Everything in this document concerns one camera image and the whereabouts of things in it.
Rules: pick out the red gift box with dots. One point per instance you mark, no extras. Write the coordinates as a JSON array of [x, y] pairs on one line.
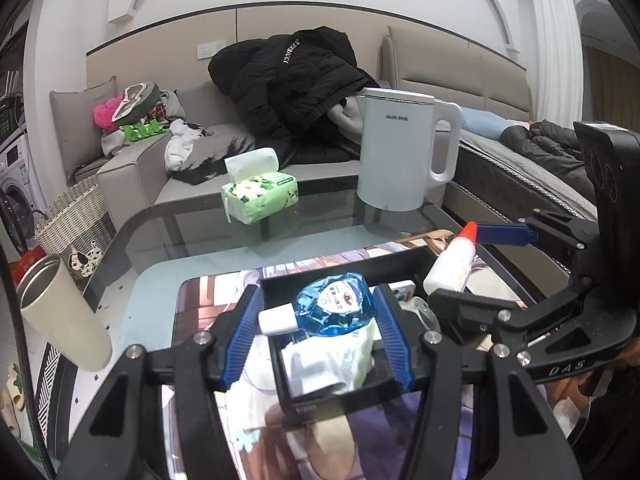
[[23, 264]]

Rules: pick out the green tissue pack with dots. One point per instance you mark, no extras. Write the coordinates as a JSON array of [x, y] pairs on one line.
[[257, 189]]

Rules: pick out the white electric kettle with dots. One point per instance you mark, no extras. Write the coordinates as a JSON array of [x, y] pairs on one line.
[[398, 144]]

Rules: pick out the white glue bottle red cap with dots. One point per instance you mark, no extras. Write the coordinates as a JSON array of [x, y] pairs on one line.
[[452, 268]]

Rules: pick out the cream tumbler cup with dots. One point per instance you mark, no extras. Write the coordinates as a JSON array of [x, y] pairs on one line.
[[53, 305]]

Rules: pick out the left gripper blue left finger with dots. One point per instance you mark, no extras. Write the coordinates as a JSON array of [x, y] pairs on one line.
[[242, 335]]

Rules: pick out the blue bottle white cap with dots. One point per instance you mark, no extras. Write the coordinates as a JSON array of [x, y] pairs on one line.
[[334, 306]]

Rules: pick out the white woven basket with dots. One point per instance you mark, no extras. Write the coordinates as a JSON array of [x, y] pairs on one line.
[[77, 228]]

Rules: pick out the grey sofa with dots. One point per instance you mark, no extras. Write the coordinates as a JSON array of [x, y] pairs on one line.
[[131, 185]]

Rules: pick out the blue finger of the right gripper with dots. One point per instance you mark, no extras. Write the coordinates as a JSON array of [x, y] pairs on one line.
[[509, 234], [470, 312]]

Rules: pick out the black open cardboard box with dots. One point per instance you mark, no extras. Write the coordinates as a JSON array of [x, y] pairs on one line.
[[281, 283]]

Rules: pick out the anime printed desk mat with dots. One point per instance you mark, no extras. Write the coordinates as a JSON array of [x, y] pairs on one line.
[[356, 446]]

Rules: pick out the white curtain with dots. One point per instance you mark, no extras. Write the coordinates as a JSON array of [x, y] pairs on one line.
[[560, 66]]

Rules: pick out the green printed bag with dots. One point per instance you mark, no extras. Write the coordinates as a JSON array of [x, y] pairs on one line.
[[142, 130]]

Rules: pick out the white remote colored buttons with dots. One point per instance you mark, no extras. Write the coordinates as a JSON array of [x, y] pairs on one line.
[[403, 290]]

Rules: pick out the white washing machine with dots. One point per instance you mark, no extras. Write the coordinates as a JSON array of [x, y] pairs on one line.
[[22, 199]]

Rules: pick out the white and grey clothes pile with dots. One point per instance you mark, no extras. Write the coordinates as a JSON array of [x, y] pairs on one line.
[[186, 152]]

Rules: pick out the black puffer jacket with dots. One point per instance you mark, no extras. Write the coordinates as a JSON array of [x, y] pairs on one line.
[[282, 85]]

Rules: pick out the round white grey device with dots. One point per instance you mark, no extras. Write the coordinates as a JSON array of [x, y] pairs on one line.
[[423, 312]]

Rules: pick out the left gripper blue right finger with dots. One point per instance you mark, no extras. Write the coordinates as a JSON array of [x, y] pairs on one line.
[[394, 341]]

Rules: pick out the dark olive jacket on bed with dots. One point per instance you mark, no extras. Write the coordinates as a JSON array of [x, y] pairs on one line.
[[555, 149]]

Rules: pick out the light blue pillow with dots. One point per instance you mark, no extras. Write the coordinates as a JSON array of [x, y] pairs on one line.
[[485, 124]]

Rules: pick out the white power adapter cube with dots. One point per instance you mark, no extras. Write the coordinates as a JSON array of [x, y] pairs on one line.
[[307, 366]]

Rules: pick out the slipper on floor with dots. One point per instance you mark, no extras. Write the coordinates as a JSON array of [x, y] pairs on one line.
[[12, 400]]

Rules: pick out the person's right hand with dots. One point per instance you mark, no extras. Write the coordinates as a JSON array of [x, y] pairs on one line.
[[577, 389]]

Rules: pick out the pink plush toy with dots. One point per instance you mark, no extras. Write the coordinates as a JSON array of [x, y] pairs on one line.
[[103, 113]]

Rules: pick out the bed with beige headboard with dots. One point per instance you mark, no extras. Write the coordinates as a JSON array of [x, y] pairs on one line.
[[508, 167]]

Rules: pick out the green case with label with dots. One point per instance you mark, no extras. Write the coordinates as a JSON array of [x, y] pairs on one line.
[[351, 357]]

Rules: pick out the white wall socket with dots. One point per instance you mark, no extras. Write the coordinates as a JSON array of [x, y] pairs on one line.
[[208, 50]]

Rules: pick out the grey sofa cushion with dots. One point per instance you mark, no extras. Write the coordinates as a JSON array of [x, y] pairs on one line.
[[79, 138]]

